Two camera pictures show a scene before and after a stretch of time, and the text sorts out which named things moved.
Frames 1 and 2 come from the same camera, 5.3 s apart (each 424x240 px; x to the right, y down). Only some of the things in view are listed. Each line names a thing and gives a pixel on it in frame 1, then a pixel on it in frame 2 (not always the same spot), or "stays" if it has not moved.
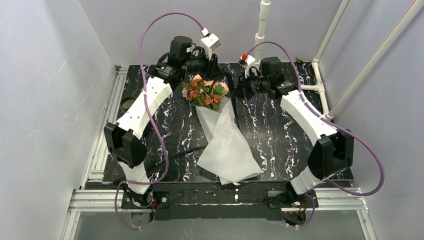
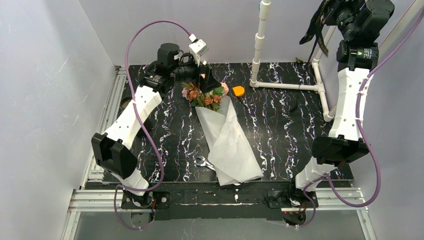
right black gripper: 243,86 -> 318,25
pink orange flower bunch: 203,93 stays
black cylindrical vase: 126,102 stays
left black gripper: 213,68 -> 200,77
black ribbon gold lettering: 166,157 -> 314,28
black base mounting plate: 262,201 stays
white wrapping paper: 229,156 stays
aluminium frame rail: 96,198 stays
